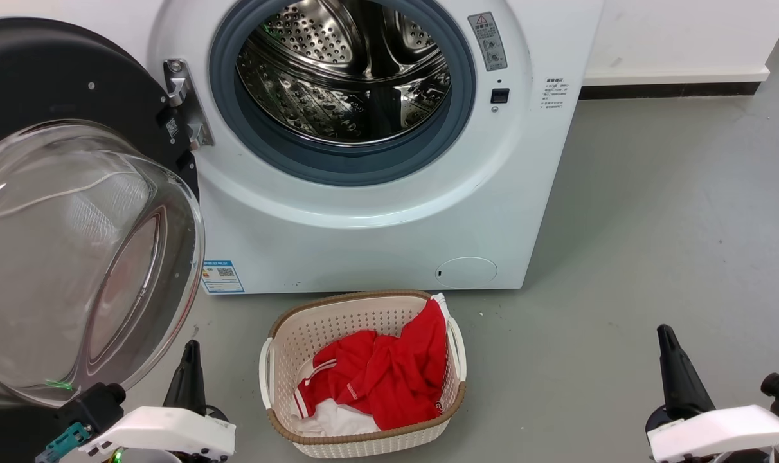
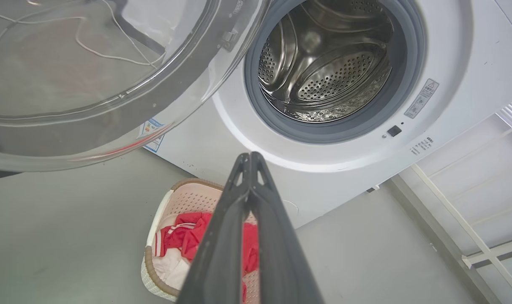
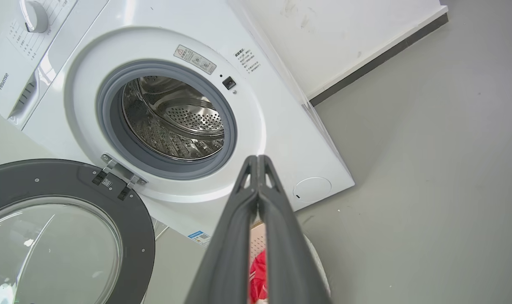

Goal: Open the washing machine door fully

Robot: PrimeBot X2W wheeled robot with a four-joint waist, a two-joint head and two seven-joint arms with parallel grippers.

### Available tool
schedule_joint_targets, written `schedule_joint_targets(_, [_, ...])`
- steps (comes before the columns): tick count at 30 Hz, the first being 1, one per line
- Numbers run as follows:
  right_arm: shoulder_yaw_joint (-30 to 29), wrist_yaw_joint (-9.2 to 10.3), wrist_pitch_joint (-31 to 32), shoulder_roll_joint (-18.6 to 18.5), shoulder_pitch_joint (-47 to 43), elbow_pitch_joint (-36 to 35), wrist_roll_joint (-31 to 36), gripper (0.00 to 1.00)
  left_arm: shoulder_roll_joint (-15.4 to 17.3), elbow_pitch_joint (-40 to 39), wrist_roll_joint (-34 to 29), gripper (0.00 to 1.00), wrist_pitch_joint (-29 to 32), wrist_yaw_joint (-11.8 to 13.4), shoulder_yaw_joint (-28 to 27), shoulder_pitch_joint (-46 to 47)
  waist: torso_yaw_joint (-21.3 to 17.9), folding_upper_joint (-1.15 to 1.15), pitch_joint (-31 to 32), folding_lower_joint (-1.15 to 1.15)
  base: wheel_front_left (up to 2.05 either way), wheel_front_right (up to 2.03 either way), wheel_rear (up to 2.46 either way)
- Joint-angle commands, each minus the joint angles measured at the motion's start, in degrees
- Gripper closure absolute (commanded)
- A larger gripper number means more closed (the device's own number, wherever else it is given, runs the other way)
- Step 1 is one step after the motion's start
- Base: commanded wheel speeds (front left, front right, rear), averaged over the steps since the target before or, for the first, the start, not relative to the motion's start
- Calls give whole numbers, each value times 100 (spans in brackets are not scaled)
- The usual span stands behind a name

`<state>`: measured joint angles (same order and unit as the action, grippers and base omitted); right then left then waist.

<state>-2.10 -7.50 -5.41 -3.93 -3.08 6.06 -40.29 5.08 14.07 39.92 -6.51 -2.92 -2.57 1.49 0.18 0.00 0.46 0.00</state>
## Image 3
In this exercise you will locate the beige perforated laundry basket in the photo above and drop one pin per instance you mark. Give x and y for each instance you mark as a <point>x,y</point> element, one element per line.
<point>258,240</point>

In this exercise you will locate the round white filter cover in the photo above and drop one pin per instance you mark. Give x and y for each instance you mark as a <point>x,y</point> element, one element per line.
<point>311,189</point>

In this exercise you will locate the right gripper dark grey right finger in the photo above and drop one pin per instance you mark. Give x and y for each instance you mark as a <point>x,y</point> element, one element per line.
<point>290,261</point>

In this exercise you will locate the white detergent drawer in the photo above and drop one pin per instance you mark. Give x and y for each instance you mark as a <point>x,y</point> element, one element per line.
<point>6,84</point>

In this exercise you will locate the black baseboard strip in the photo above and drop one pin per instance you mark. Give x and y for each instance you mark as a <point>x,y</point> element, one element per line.
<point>378,59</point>

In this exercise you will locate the small black text sticker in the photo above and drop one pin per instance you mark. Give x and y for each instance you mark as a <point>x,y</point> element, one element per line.
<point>246,60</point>

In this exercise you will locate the white front-load washing machine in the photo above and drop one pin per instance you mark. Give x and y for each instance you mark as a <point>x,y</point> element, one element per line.
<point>281,126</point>

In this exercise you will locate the white round control knob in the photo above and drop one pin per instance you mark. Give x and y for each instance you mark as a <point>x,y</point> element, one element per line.
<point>36,14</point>

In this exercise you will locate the round black glass washer door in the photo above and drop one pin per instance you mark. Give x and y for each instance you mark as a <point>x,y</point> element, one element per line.
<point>133,236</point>

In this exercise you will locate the perforated steel washer drum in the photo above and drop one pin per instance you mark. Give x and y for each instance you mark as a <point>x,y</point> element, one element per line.
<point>175,122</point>

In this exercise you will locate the grey warning sticker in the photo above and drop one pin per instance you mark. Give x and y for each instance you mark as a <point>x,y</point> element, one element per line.
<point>194,59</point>

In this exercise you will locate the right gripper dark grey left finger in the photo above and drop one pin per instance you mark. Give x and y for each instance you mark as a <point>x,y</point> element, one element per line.
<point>226,261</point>

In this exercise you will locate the black door lock socket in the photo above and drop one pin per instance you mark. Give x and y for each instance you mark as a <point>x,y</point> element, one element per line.
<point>229,82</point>

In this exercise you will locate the blue energy label sticker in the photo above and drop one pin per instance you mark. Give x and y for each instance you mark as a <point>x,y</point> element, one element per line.
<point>200,238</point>

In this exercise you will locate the metal door hinge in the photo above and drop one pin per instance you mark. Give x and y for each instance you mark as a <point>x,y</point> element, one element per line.
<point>121,171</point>

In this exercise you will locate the red garment with white stripes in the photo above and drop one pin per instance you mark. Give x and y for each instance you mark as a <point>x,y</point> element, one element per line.
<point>258,274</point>

